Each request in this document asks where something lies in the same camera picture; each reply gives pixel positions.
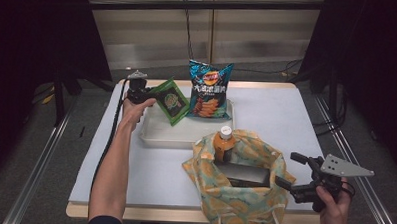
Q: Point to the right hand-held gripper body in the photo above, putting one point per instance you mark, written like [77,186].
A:
[330,181]

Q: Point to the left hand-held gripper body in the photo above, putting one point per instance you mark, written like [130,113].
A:
[136,88]

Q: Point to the green snack packet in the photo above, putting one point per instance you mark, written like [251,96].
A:
[172,101]

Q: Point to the white plastic tray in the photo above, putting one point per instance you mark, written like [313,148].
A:
[172,131]

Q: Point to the orange-print green fabric bag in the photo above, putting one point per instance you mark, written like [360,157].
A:
[236,206]

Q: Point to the blue chips bag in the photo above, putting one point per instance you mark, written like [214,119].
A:
[209,89]

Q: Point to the person's left hand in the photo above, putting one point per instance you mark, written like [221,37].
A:
[133,113]

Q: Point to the person's right hand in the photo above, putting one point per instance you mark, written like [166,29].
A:
[333,210]

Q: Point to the white table mat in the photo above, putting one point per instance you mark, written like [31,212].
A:
[286,111]

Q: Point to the orange juice bottle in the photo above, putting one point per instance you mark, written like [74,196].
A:
[223,144]

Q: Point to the black metal stand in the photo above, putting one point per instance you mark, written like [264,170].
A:
[59,100]

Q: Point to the wooden table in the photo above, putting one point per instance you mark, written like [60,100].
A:
[260,85]

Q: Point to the yellow floor tape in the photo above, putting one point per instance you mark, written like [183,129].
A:
[48,99]

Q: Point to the black horizontal bar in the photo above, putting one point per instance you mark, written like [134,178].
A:
[203,5]

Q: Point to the black curtain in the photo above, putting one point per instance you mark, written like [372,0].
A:
[35,36]
[372,48]

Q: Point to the aluminium floor rail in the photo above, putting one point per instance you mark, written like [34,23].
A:
[367,198]
[37,173]

